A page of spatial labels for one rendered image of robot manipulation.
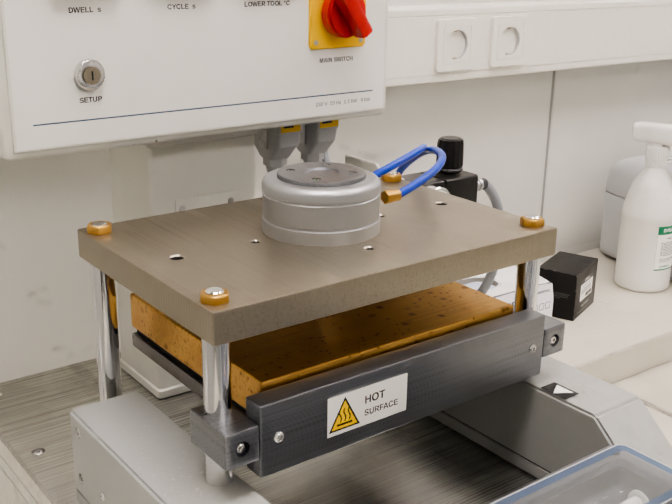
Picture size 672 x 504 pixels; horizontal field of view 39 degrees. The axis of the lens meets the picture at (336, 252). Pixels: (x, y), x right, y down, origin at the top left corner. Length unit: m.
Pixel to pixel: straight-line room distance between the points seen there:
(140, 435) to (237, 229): 0.15
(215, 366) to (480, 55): 0.90
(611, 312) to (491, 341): 0.79
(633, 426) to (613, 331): 0.67
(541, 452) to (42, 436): 0.37
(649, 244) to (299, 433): 0.99
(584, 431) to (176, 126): 0.36
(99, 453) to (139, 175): 0.24
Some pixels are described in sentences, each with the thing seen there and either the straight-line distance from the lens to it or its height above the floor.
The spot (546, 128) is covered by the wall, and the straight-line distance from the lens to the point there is 1.55.
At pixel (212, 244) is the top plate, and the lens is 0.60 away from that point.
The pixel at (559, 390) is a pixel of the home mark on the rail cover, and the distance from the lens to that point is 0.68.
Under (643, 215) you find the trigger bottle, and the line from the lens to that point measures 1.45.
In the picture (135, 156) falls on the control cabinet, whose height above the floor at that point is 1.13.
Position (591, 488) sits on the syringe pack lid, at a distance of 0.57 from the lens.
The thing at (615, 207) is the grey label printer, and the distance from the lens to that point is 1.60.
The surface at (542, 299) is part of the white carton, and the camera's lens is 1.27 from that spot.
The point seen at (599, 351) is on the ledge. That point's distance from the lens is 1.27.
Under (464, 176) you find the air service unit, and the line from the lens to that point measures 0.89.
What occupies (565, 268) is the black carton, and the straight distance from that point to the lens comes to 1.35.
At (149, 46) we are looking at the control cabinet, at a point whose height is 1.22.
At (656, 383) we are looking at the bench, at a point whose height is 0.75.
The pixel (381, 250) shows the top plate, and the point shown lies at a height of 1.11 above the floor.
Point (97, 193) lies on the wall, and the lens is 1.12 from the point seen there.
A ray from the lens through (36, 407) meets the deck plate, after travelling 0.81.
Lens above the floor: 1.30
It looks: 18 degrees down
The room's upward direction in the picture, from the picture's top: 1 degrees clockwise
